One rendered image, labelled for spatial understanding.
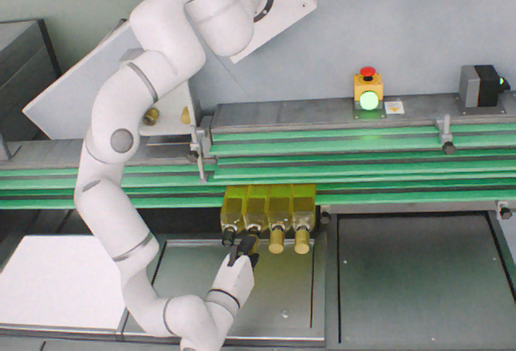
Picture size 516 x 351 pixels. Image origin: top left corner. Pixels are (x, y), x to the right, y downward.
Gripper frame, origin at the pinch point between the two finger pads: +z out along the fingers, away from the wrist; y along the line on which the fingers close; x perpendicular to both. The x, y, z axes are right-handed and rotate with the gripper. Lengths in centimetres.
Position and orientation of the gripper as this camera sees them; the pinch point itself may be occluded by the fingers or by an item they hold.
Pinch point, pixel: (249, 250)
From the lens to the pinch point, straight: 121.2
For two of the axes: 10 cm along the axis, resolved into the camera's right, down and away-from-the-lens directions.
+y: -1.3, -8.1, -5.7
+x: -9.3, -1.0, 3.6
